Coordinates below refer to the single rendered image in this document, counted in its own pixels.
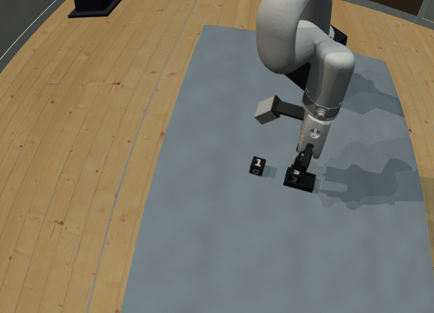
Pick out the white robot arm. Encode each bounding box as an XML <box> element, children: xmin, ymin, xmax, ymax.
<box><xmin>254</xmin><ymin>0</ymin><xmax>355</xmax><ymax>125</ymax></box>

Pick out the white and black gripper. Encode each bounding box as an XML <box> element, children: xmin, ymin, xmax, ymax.
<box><xmin>292</xmin><ymin>102</ymin><xmax>337</xmax><ymax>173</ymax></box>

